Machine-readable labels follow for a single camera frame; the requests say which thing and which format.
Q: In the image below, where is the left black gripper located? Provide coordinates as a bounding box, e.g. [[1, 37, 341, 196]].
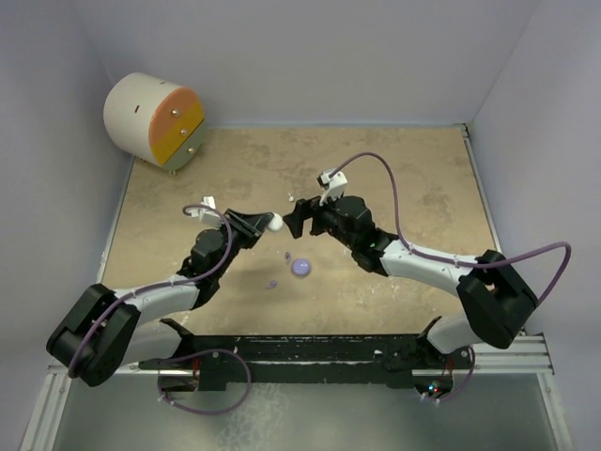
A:
[[211, 209, 271, 279]]

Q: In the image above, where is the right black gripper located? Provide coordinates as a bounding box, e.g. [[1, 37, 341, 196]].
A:
[[283, 188, 357, 251]]

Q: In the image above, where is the white earbud charging case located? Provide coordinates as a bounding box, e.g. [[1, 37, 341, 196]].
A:
[[268, 213, 284, 232]]

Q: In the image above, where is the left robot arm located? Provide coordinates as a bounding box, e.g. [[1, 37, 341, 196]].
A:
[[46, 204, 283, 387]]

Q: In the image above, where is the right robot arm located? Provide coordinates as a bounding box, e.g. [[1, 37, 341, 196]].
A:
[[284, 196, 537, 367]]

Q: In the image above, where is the purple earbud charging case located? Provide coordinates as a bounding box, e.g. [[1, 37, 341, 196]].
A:
[[291, 258, 312, 277]]

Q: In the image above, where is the round drawer cabinet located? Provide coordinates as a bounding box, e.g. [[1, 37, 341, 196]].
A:
[[103, 72, 208, 173]]

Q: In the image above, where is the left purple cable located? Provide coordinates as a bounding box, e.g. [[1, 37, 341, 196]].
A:
[[65, 204, 254, 415]]

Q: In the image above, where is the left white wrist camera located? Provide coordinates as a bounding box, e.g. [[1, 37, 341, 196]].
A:
[[193, 196, 222, 228]]

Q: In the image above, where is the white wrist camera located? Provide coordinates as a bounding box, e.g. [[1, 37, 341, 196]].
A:
[[317, 169, 347, 206], [193, 196, 222, 228]]

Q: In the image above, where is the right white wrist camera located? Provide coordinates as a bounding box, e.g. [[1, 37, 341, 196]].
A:
[[317, 169, 347, 206]]

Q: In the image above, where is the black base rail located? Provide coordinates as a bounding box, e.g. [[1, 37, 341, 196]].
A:
[[140, 319, 472, 391]]

